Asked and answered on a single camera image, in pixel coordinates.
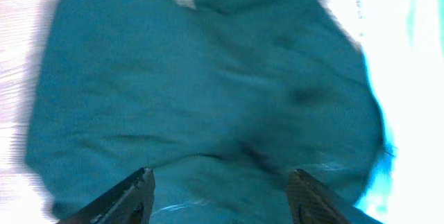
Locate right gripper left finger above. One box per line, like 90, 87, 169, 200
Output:
57, 168, 155, 224

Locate black shorts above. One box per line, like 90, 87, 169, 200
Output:
26, 0, 383, 224

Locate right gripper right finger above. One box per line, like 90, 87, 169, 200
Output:
287, 169, 382, 224

